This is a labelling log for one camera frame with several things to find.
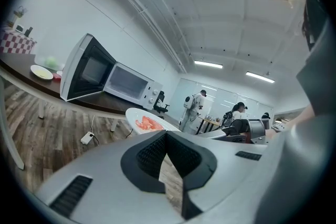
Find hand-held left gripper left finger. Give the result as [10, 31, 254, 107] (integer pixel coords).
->
[34, 130, 184, 224]

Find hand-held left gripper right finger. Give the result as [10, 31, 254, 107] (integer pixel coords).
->
[166, 130, 274, 221]

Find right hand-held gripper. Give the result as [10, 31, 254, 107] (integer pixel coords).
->
[196, 118, 268, 145]

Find pink raw meat slices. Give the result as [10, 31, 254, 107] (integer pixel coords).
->
[135, 115, 165, 131]

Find white food plate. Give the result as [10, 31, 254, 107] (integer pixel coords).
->
[125, 107, 182, 135]

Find white microwave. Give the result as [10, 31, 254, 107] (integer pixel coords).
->
[59, 33, 164, 111]

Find person's right forearm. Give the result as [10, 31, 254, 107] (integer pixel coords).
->
[293, 104, 316, 128]

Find small wooden table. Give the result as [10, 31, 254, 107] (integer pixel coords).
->
[195, 115, 223, 135]

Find white backpack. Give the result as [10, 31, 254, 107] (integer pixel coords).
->
[183, 95, 201, 111]

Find white power strip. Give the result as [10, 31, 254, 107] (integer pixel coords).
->
[80, 131, 96, 145]

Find black office chair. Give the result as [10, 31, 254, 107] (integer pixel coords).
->
[153, 90, 171, 114]

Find long ceiling light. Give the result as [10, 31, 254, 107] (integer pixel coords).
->
[245, 71, 276, 84]
[194, 60, 224, 70]

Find person's dark top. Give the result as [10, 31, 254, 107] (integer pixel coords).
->
[296, 18, 336, 114]

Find green fruit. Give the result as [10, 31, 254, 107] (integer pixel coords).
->
[44, 56, 59, 69]

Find clear plastic bin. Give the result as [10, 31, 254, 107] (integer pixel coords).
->
[34, 54, 65, 72]

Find dark wooden table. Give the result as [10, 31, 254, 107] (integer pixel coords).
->
[0, 52, 169, 170]

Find white ceiling pipes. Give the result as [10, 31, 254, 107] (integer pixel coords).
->
[107, 0, 189, 74]

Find checkered cloth table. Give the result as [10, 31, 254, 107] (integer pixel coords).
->
[0, 26, 38, 55]

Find small potted plant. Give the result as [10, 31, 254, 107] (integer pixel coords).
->
[13, 5, 28, 19]

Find grey wrist strap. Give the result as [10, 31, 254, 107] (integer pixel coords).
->
[271, 122, 288, 133]

